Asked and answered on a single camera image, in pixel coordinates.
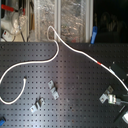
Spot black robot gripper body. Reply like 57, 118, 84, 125
112, 63, 128, 122

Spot cluttered shelf items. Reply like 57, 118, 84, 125
0, 0, 34, 42

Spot grey cable clip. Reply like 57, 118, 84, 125
30, 98, 45, 113
48, 80, 59, 100

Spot blue clamp handle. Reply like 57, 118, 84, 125
90, 26, 98, 44

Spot upper grey cable clip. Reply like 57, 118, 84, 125
48, 80, 59, 100

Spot blue object bottom left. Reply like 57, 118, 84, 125
0, 116, 6, 126

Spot clear plastic sheet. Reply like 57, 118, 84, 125
34, 0, 90, 43

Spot long white cable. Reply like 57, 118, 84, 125
0, 25, 128, 104

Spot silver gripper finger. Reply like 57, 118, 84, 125
99, 86, 116, 104

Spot lower grey cable clip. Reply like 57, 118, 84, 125
30, 98, 45, 113

